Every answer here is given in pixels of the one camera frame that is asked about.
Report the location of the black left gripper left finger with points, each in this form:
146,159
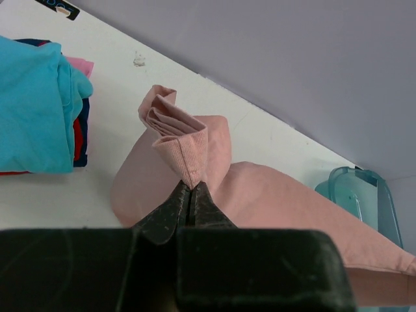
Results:
130,269

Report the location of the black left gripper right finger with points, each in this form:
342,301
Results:
221,267

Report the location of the dusty pink t shirt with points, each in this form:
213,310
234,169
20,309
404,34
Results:
177,146

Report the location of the teal transparent plastic bin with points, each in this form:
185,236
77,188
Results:
364,194

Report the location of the turquoise folded t shirt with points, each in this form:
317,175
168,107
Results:
35,113

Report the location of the bright pink folded t shirt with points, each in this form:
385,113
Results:
85,66

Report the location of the black blue corner label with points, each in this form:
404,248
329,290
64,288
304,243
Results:
68,10

